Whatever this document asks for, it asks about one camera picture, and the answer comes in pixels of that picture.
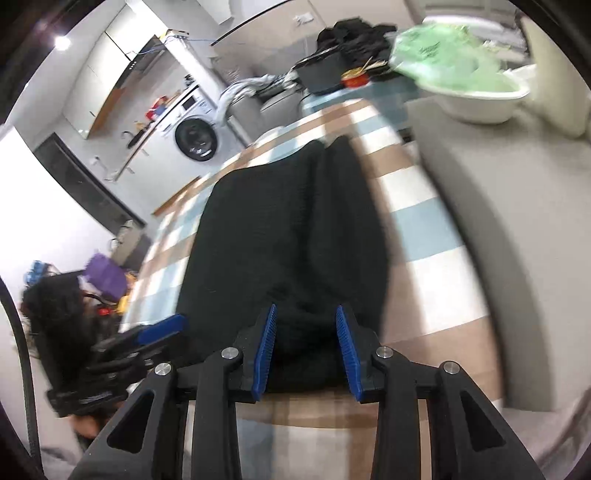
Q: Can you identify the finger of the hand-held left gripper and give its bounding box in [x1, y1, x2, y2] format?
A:
[91, 314, 190, 354]
[87, 346, 162, 377]

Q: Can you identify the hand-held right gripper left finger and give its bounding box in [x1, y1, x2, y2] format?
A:
[69, 304, 279, 480]

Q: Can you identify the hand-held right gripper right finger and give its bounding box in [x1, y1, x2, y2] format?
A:
[335, 305, 546, 480]

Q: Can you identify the black knit garment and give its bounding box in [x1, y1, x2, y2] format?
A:
[175, 136, 389, 394]

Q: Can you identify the person's left forearm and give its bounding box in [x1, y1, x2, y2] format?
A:
[41, 413, 112, 480]

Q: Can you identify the pile of black clothes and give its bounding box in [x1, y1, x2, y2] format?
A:
[316, 18, 399, 70]

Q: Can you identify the purple bag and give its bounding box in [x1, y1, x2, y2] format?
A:
[82, 253, 129, 302]

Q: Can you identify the brown white checkered blanket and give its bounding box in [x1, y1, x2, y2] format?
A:
[121, 98, 505, 480]

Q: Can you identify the black kitchen appliance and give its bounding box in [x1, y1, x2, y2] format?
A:
[34, 133, 145, 228]

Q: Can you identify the white washing machine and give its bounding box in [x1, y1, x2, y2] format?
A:
[157, 84, 246, 163]

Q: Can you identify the grey sofa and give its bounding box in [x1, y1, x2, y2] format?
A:
[405, 14, 591, 480]

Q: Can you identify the grey armchair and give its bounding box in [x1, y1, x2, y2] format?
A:
[225, 87, 306, 141]

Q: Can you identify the white cloth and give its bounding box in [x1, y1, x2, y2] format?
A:
[217, 73, 301, 117]

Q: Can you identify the light blue table cover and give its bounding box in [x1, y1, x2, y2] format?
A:
[301, 75, 422, 136]

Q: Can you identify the red round tin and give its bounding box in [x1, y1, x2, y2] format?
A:
[340, 68, 371, 90]

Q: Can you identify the white plastic basin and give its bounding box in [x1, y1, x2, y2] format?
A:
[421, 64, 539, 125]

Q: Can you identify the black storage bin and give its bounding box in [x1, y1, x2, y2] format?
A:
[294, 52, 348, 96]

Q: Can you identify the green plastic bag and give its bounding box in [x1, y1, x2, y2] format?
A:
[388, 23, 523, 99]

